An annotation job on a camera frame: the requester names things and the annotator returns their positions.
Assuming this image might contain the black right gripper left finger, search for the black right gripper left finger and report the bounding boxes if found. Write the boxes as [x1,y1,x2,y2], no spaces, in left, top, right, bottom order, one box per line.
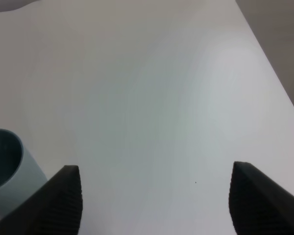
[0,165,83,235]

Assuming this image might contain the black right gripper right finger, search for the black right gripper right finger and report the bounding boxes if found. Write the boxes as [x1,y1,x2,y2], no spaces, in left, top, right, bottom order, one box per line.
[228,162,294,235]

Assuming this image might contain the teal plastic cup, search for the teal plastic cup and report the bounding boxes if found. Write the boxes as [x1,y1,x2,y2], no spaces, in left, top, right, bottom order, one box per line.
[0,129,48,218]

